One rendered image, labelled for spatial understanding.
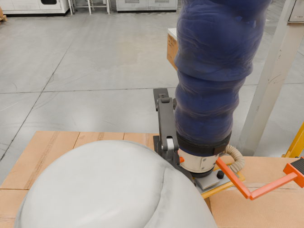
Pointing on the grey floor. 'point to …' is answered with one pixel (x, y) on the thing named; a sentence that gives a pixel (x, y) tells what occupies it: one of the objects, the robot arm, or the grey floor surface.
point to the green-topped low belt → (88, 6)
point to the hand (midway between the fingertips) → (159, 118)
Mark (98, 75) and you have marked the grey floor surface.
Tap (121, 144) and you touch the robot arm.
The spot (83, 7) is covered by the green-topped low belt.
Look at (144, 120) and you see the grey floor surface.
